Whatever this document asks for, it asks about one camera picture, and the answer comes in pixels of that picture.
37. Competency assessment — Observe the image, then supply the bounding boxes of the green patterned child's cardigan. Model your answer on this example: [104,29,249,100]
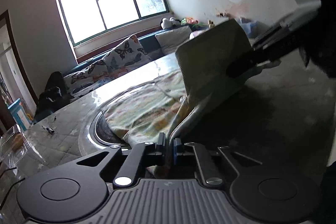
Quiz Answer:
[102,18,281,180]

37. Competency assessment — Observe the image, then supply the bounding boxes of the black clothes pile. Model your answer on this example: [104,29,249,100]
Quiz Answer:
[34,71,74,123]

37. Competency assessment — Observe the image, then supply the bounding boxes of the clear plastic storage box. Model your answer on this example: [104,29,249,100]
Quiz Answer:
[236,17,258,39]

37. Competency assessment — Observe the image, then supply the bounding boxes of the round black induction cooktop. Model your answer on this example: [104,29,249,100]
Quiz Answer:
[89,111,130,149]

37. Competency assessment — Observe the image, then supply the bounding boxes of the quilted grey star tablecloth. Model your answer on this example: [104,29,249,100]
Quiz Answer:
[1,52,335,223]

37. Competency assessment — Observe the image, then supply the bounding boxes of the black silver pen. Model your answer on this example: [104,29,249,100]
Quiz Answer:
[42,125,55,135]

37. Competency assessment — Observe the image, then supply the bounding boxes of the small plush toys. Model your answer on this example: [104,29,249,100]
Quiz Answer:
[181,12,231,30]

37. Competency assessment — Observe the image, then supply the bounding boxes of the butterfly print cushion lying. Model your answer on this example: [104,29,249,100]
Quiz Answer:
[64,59,111,102]

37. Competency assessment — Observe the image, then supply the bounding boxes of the grey plain cushion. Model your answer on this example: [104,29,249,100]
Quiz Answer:
[155,26,192,55]

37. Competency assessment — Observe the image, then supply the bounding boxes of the white plush toy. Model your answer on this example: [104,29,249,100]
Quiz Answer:
[160,17,181,30]

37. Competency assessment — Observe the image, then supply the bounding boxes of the clear plastic clamshell container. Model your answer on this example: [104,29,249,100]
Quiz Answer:
[1,124,45,178]

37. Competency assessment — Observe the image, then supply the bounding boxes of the butterfly print cushion upright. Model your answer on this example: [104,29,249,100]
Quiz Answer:
[102,35,152,73]

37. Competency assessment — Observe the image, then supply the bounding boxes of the blue white cabinet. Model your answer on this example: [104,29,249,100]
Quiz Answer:
[7,98,32,131]

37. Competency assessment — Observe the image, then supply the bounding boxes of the blue sofa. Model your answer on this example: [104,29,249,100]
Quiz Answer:
[32,25,211,122]

